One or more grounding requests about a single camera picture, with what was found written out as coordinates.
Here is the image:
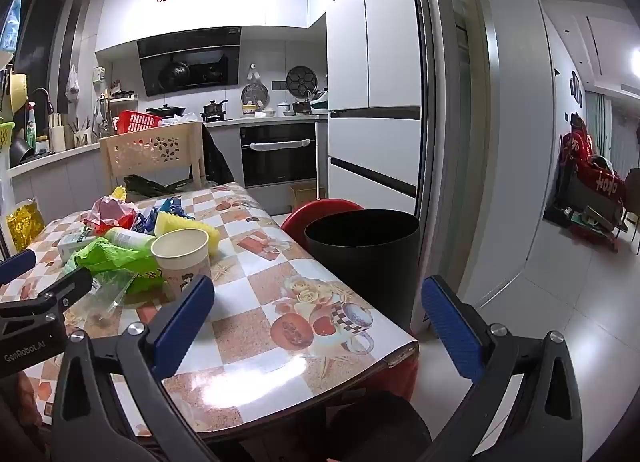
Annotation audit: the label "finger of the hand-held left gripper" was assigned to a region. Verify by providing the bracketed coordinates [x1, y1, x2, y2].
[0, 249, 37, 288]
[0, 266, 94, 325]

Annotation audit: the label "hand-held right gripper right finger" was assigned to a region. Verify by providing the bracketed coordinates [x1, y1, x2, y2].
[421, 275, 601, 462]

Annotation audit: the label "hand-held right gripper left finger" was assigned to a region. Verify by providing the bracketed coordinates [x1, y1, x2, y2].
[50, 275, 216, 462]

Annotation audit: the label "clear plastic wrapper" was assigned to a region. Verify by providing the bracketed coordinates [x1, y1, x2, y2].
[75, 269, 138, 323]

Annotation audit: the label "white cardboard box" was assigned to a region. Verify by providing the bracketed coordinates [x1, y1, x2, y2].
[56, 229, 101, 263]

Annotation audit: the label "green plastic bag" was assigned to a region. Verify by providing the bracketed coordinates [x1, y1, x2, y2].
[65, 237, 166, 293]

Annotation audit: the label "red snack wrapper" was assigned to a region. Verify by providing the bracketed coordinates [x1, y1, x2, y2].
[81, 213, 138, 234]

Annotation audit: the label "white paper cup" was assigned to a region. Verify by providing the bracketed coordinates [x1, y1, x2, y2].
[151, 228, 211, 300]

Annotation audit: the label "pale green bag roll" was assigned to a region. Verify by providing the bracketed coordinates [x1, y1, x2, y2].
[104, 225, 157, 250]

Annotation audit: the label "pink wrapper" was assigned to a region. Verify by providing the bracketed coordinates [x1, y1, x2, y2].
[92, 196, 138, 228]

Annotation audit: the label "yellow ridged sponge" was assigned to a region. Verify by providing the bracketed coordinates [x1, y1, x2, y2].
[154, 212, 221, 257]

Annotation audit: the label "black trash bin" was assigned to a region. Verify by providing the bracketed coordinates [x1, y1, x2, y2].
[304, 209, 420, 338]

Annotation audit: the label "blue packet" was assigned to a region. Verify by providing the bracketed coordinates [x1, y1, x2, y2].
[134, 197, 198, 234]

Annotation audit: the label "gold foil bag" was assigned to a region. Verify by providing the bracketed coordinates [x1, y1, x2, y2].
[5, 198, 46, 253]

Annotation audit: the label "checked printed tablecloth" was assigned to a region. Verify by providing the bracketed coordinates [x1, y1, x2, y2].
[0, 181, 420, 443]

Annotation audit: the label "grey kitchen counter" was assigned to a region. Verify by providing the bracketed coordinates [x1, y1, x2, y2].
[10, 112, 328, 208]

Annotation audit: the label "green spray bottle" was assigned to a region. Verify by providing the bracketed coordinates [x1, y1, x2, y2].
[25, 101, 38, 150]

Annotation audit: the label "beige knife block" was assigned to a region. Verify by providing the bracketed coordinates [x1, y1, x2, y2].
[50, 112, 67, 153]

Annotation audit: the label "beige plastic chair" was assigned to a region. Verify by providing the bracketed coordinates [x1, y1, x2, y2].
[99, 121, 207, 193]

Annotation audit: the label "black kitchen faucet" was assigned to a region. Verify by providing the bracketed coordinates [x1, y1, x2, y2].
[30, 87, 56, 128]

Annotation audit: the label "black jacket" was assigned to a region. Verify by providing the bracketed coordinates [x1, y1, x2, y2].
[201, 125, 235, 184]

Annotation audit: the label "glass bottle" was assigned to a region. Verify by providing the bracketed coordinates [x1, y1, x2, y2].
[97, 92, 113, 138]

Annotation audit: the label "yellow colander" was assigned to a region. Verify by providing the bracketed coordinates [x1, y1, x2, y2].
[2, 71, 28, 113]

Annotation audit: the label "red plastic basket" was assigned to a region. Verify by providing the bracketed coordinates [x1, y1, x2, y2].
[116, 111, 163, 134]

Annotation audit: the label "brown cardboard box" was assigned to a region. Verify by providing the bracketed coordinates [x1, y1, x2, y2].
[288, 182, 326, 215]

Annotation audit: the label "black built-in oven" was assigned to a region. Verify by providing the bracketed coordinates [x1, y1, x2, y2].
[239, 122, 317, 188]

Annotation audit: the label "hanging white plastic bag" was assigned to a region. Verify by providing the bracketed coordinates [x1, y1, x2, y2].
[65, 65, 81, 103]

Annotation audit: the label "black wok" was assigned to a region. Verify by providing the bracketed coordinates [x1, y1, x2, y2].
[145, 103, 187, 118]

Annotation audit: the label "red printed blanket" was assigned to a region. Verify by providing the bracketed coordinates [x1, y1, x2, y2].
[560, 117, 628, 243]

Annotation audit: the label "black cooking pot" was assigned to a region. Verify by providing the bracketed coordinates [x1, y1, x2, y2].
[201, 99, 229, 122]

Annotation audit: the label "dark kitchen window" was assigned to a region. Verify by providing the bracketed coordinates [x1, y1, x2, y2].
[12, 0, 66, 88]

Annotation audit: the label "grey round plate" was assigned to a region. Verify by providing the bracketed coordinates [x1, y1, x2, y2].
[241, 82, 268, 108]

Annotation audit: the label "black range hood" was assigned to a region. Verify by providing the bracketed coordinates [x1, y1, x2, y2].
[136, 26, 242, 98]

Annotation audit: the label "white window curtain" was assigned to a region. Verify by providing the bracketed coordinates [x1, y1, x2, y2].
[585, 92, 640, 183]

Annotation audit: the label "dark round patterned tray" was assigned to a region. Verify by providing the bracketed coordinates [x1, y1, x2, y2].
[285, 65, 317, 96]

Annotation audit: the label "white refrigerator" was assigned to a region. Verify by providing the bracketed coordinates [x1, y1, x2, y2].
[326, 0, 426, 215]

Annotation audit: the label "grey door frame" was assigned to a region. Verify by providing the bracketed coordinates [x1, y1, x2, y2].
[407, 0, 501, 333]

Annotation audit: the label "white oven handle cover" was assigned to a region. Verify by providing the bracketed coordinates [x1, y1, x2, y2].
[249, 139, 312, 152]

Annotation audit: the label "white wall cabinets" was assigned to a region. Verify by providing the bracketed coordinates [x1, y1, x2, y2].
[95, 0, 326, 53]

